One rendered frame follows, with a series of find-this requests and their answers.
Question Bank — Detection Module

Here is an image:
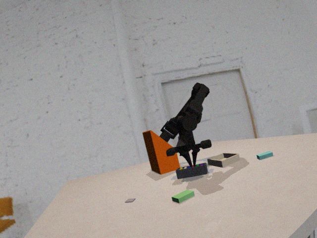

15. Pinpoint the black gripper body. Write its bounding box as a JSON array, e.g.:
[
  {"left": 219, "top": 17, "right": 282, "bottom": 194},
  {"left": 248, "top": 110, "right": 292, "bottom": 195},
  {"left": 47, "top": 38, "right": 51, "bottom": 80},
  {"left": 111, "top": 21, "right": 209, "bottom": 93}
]
[{"left": 166, "top": 131, "right": 212, "bottom": 156}]

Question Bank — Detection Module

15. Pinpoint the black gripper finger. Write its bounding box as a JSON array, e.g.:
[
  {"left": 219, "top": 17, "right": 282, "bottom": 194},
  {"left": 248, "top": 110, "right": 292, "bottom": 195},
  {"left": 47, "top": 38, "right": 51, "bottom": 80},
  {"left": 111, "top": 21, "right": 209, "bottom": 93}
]
[
  {"left": 180, "top": 152, "right": 192, "bottom": 167},
  {"left": 192, "top": 149, "right": 200, "bottom": 167}
]

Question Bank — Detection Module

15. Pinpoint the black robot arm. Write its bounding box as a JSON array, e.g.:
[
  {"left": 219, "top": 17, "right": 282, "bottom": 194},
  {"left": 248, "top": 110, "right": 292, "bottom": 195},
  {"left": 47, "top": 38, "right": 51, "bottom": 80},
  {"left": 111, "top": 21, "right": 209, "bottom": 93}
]
[{"left": 160, "top": 83, "right": 209, "bottom": 153}]

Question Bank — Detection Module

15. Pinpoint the teal rectangular block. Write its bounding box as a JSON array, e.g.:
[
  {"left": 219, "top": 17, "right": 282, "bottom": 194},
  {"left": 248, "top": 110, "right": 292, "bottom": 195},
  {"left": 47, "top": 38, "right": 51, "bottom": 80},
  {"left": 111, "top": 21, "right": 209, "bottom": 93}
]
[{"left": 257, "top": 151, "right": 273, "bottom": 160}]

